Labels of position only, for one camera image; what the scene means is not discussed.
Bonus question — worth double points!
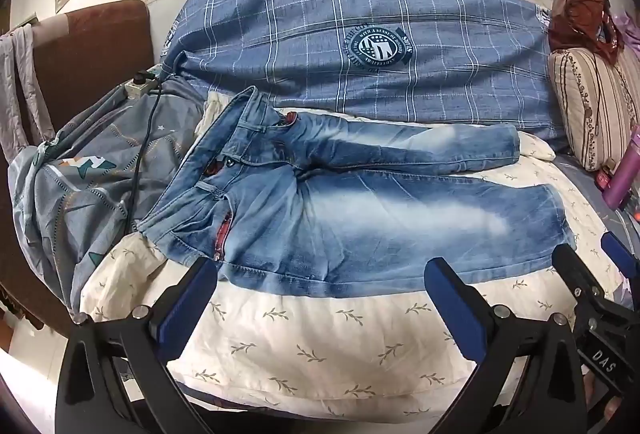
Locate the blue denim pants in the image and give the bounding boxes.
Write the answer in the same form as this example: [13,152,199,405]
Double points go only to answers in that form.
[135,86,576,299]

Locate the striped cream pillow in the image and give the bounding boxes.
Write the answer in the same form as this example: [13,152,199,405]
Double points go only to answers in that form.
[547,46,640,172]

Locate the purple cloth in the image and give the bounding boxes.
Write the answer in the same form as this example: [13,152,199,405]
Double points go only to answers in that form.
[612,11,640,49]

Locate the brown headboard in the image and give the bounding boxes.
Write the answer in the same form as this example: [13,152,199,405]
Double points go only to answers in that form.
[0,0,153,340]

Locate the grey hanging cloth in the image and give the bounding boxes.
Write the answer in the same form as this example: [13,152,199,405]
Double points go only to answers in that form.
[0,26,56,165]

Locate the white power strip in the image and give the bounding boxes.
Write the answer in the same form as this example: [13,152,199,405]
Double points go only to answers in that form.
[122,66,166,99]

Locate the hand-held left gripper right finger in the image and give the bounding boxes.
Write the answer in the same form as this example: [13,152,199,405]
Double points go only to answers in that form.
[424,256,587,434]

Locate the blue bed sheet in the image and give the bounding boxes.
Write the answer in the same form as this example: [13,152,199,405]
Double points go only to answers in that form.
[555,154,640,239]

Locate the cream leaf-print blanket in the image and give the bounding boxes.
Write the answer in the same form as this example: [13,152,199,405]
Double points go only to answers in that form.
[80,91,623,420]

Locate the red-brown cloth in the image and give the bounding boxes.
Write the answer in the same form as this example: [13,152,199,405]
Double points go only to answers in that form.
[547,0,626,64]

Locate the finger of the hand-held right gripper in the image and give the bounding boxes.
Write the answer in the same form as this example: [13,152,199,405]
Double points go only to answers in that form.
[551,244,608,315]
[600,231,640,309]

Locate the purple bottle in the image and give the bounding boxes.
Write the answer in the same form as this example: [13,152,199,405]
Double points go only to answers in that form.
[600,126,640,209]

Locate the blue plaid quilt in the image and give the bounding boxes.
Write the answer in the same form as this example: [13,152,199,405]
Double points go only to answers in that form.
[160,0,568,149]

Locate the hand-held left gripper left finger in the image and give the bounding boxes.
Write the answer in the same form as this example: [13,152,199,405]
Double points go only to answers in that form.
[54,258,221,434]

